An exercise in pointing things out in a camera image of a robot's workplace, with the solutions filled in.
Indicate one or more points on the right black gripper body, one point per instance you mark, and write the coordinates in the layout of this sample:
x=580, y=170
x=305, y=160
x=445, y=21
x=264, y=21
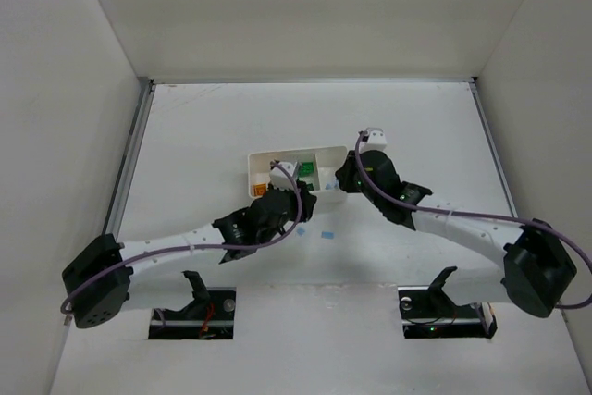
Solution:
x=348, y=173

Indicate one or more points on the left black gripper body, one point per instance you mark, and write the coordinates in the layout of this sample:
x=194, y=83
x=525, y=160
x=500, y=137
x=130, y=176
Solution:
x=305, y=198

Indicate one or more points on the yellow striped lego brick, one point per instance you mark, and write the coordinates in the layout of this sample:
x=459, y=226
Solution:
x=259, y=189

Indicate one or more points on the green lego brick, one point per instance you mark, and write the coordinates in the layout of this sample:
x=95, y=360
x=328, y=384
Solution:
x=307, y=169

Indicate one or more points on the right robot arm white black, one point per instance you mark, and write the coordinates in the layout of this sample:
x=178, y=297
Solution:
x=531, y=268

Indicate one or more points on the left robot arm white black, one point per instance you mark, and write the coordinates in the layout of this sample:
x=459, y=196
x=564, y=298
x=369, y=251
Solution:
x=101, y=279

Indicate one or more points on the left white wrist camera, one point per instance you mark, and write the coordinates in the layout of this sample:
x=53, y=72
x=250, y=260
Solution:
x=283, y=175

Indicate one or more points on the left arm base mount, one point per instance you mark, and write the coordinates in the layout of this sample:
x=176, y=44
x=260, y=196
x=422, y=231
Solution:
x=208, y=315

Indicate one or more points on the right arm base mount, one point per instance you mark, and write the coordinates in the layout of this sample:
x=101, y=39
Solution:
x=428, y=313

